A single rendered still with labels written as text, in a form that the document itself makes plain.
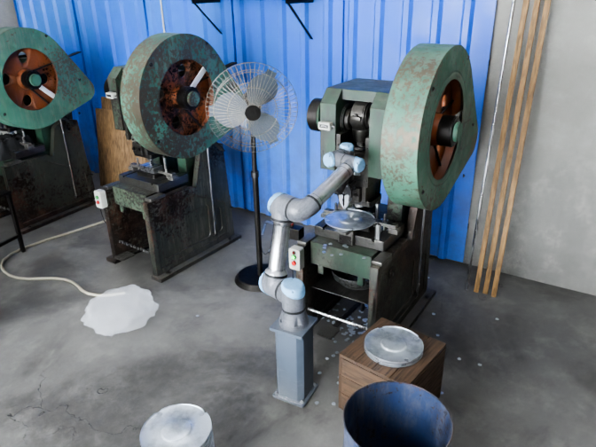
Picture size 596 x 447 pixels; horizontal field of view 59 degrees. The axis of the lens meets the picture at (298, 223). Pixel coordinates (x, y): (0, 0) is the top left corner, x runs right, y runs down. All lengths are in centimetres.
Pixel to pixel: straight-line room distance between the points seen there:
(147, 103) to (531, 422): 281
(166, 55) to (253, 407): 218
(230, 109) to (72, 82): 220
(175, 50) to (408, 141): 179
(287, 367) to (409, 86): 150
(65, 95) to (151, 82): 186
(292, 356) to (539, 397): 134
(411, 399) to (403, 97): 131
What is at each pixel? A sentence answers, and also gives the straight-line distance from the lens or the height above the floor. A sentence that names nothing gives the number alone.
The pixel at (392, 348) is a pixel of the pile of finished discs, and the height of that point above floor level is 38.
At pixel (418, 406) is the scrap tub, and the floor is 38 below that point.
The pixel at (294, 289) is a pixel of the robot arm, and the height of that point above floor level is 67.
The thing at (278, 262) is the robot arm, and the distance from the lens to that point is 262.
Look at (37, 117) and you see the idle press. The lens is 509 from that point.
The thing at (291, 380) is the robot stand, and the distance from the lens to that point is 283.
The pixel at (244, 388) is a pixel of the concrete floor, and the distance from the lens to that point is 304.
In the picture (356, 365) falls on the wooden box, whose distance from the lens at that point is 265.
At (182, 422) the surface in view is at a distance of 241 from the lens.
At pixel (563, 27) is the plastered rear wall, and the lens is 378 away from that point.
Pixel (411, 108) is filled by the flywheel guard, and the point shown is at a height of 151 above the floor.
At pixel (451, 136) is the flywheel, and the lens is 273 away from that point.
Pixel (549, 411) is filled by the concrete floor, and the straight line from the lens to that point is 313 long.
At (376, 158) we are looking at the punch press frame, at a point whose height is 117.
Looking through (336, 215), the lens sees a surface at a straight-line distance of 308.
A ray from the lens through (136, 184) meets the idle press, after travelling 415.
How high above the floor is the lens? 201
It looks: 24 degrees down
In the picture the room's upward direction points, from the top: 1 degrees counter-clockwise
